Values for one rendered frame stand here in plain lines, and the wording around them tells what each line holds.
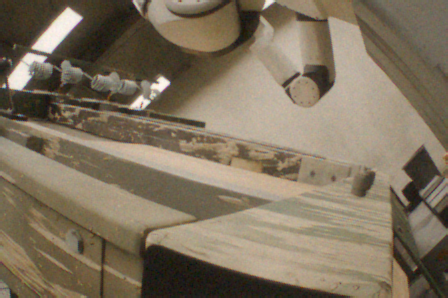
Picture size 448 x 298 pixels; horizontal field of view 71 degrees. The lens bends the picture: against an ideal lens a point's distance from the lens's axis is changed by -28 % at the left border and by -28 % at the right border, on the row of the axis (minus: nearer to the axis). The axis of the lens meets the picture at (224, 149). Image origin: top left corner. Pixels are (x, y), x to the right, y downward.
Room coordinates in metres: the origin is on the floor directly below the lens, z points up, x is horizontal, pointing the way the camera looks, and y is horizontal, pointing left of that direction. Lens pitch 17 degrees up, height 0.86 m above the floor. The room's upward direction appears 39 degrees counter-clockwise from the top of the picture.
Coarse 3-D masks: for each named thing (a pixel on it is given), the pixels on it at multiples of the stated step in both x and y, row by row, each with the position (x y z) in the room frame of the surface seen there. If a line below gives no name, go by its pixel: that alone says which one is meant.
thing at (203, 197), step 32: (0, 128) 0.52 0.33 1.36; (32, 128) 0.49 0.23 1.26; (64, 160) 0.48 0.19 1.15; (96, 160) 0.46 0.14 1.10; (128, 160) 0.45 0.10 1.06; (128, 192) 0.45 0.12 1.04; (160, 192) 0.44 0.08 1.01; (192, 192) 0.43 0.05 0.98; (224, 192) 0.43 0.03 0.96; (256, 192) 0.44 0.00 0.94
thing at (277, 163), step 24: (72, 96) 1.15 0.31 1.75; (72, 120) 1.09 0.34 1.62; (96, 120) 1.06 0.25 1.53; (120, 120) 1.04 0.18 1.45; (144, 120) 1.07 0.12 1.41; (144, 144) 1.03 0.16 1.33; (168, 144) 1.01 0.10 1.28; (192, 144) 1.00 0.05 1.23; (216, 144) 0.98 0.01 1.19; (240, 144) 0.97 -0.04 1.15; (264, 168) 0.97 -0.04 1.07; (288, 168) 0.96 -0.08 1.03; (312, 168) 0.94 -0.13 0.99; (336, 168) 0.93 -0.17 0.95
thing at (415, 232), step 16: (416, 192) 0.80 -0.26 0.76; (432, 192) 0.59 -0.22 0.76; (400, 208) 0.77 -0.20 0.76; (416, 208) 0.75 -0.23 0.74; (432, 208) 0.50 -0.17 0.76; (400, 224) 0.47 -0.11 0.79; (416, 224) 0.61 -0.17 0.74; (432, 224) 0.51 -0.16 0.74; (400, 240) 0.39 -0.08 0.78; (416, 240) 0.52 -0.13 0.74; (432, 240) 0.44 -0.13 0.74; (416, 256) 0.41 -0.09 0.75; (432, 256) 0.42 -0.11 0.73; (432, 272) 0.42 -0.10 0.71; (432, 288) 0.39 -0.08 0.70
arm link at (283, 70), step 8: (264, 48) 0.93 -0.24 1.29; (272, 48) 0.93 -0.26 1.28; (256, 56) 0.96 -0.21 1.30; (264, 56) 0.94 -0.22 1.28; (272, 56) 0.94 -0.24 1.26; (280, 56) 0.94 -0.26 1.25; (264, 64) 0.96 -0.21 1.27; (272, 64) 0.95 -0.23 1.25; (280, 64) 0.94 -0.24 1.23; (288, 64) 0.95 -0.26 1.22; (272, 72) 0.96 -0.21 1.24; (280, 72) 0.95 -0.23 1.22; (288, 72) 0.95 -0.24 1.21; (296, 72) 0.95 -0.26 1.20; (280, 80) 0.96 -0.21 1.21; (288, 80) 0.96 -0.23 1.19; (288, 88) 0.95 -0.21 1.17; (288, 96) 0.96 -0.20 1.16
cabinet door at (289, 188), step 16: (112, 144) 0.75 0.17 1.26; (128, 144) 0.83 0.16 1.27; (160, 160) 0.72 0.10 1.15; (176, 160) 0.79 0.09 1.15; (192, 160) 0.85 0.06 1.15; (208, 176) 0.67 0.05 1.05; (224, 176) 0.72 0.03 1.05; (240, 176) 0.77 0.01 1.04; (256, 176) 0.82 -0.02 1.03; (272, 192) 0.66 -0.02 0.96; (288, 192) 0.70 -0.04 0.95; (304, 192) 0.72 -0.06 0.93
